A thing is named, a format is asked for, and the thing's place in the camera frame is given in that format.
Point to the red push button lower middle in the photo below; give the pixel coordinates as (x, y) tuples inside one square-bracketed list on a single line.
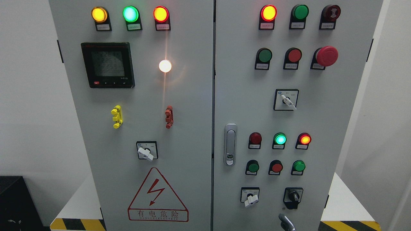
[(275, 167)]

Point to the white selector switch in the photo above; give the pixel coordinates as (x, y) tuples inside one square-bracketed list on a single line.
[(249, 196), (285, 99)]

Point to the red push button second row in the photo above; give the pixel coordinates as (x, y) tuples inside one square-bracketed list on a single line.
[(291, 59)]

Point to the black box lower left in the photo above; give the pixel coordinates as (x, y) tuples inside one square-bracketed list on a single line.
[(17, 210)]

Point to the red-orange lit indicator lower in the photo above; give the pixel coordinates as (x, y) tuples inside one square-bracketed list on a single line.
[(303, 141)]

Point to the yellow indicator light top left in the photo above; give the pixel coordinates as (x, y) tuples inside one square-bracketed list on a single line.
[(101, 19)]

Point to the dark red indicator light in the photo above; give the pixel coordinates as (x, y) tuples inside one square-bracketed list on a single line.
[(255, 140)]

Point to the green indicator light top left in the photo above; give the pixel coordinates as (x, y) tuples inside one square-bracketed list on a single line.
[(132, 18)]

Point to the yellow terminal connector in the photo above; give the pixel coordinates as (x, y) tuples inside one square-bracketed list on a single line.
[(117, 116)]

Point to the white selector switch bottom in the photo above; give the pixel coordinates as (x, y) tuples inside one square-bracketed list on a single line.
[(249, 196)]

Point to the white glowing indicator light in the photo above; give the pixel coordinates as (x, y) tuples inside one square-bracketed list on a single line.
[(165, 66)]

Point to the white selector switch upper right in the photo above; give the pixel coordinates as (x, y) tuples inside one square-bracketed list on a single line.
[(285, 99)]

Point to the red terminal connector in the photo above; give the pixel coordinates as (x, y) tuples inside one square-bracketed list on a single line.
[(169, 117)]

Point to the red-orange indicator light top left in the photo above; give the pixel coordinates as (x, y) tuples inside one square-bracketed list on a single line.
[(162, 18)]

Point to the red emergency stop mushroom button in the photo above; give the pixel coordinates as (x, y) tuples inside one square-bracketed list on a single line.
[(324, 57)]

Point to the green push button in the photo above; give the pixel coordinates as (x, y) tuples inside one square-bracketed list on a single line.
[(298, 17), (298, 167), (252, 167)]

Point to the green push button top right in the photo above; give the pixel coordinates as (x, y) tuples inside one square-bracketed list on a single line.
[(298, 17)]

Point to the black digital power meter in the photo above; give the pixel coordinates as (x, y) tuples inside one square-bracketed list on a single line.
[(108, 64)]

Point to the white rotary switch left door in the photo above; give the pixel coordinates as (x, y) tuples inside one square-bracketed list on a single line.
[(147, 150)]

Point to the silver door handle lock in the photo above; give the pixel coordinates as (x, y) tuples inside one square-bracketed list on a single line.
[(230, 136)]

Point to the green push button lower right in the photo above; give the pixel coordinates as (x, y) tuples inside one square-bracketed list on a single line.
[(298, 167)]

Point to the green push button lower left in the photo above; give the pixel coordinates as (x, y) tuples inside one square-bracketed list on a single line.
[(252, 167)]

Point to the dark red buzzer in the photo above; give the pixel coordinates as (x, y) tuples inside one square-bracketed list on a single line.
[(328, 17)]

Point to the grey left cabinet door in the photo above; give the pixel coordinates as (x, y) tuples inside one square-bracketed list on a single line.
[(184, 150)]

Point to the red electric hazard warning sticker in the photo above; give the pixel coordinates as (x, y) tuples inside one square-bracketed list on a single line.
[(156, 201)]

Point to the grey right cabinet door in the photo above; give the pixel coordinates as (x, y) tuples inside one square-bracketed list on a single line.
[(245, 97)]

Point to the green lit indicator light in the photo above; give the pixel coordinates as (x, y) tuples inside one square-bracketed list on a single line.
[(279, 141)]

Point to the black rotary knob switch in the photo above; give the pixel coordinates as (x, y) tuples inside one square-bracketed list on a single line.
[(292, 197)]

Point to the green push button second row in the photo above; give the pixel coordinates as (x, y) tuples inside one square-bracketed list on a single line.
[(263, 58)]

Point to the white platform with hazard stripes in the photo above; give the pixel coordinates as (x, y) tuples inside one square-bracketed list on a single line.
[(343, 211)]

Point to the grey cabinet door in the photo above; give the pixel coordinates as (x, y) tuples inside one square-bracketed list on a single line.
[(184, 150), (245, 97)]

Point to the red lit indicator top right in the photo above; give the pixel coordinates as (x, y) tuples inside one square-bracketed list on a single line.
[(267, 17)]

